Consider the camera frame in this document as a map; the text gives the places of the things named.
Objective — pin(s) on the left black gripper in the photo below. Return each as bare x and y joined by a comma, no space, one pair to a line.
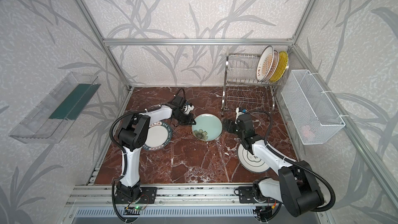
187,120

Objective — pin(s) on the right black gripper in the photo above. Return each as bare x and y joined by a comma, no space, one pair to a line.
229,126

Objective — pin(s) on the mint green flower plate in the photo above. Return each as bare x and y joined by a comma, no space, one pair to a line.
208,127

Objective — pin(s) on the orange sunburst plate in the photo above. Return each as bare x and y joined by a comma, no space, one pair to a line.
274,66
265,63

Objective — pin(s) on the yellow grid plate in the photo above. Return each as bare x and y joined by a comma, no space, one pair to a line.
281,67

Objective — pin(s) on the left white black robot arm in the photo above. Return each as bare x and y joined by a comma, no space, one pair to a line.
129,133

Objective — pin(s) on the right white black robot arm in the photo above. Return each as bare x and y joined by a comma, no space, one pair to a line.
297,185

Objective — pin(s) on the steel two-tier dish rack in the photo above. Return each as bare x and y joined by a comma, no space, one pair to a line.
241,89

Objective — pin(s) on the green rimmed Chinese text plate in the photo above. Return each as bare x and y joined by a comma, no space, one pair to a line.
159,135

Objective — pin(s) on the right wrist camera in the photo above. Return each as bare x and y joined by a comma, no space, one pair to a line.
240,111

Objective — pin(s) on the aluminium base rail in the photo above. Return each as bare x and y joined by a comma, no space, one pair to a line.
214,194

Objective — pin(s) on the white wire mesh basket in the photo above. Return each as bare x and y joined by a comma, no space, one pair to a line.
314,116

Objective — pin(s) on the aluminium cage frame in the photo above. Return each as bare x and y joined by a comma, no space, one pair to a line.
380,172

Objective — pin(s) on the clear plastic wall tray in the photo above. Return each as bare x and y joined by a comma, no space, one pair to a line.
51,119

